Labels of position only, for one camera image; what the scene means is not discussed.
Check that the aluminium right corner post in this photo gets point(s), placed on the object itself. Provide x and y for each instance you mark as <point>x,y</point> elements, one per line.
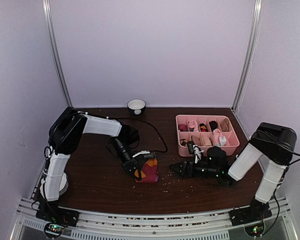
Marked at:
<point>251,47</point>

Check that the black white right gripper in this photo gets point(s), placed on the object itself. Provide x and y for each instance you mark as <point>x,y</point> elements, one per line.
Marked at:
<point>184,165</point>

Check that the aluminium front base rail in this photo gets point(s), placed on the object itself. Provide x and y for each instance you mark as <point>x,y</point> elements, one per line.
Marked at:
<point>208,225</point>

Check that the aluminium right side rail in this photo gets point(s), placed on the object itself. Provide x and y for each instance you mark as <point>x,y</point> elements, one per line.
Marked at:
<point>240,124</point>

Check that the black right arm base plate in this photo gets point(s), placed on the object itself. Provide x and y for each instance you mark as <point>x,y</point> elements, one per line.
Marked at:
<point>247,215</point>

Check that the circuit board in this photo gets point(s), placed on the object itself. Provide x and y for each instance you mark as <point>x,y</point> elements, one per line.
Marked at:
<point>255,230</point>
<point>53,230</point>

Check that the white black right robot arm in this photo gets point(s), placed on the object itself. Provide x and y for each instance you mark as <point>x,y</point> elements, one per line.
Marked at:
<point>271,143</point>

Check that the light pink rolled sock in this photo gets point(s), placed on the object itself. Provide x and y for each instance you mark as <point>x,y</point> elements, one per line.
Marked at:
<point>193,126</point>

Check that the dark brown rolled sock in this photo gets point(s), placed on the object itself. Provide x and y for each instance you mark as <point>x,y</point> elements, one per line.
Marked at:
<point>213,125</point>

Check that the right circuit board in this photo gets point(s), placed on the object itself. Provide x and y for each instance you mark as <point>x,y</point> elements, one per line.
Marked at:
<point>255,230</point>

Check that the left circuit board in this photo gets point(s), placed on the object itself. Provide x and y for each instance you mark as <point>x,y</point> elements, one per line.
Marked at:
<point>53,230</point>

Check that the beige rolled sock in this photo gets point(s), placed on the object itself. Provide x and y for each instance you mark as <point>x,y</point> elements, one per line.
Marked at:
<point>206,141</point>

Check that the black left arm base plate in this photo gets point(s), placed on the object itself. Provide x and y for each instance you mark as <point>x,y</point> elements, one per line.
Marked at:
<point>62,216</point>

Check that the black argyle rolled sock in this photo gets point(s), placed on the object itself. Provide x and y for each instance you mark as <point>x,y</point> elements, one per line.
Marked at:
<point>183,142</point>

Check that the tan rolled sock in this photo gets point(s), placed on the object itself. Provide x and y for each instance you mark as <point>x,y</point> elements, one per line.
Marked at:
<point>196,140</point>

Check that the purple orange striped sock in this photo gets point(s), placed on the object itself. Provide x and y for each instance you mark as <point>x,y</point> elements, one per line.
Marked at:
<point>148,172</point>

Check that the aluminium corner post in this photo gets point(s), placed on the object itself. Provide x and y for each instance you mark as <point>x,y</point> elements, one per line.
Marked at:
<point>251,47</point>
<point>55,53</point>

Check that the black red rolled sock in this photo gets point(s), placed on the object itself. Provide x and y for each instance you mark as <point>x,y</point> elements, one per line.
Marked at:
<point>203,127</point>

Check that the aluminium left corner post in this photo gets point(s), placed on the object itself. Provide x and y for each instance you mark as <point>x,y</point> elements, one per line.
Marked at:
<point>55,53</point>

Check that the white scalloped bowl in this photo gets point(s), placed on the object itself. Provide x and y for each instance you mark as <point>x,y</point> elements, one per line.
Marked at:
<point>64,184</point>

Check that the black white small bowl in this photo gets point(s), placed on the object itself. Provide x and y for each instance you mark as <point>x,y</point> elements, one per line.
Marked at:
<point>136,107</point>

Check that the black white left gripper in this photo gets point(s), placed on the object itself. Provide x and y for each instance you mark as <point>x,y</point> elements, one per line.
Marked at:
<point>131,164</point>

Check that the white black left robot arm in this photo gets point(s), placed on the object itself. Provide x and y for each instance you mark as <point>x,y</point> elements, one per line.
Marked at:
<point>64,138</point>

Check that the tan ribbed sock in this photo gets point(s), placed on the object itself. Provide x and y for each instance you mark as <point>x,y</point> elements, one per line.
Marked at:
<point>224,125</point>

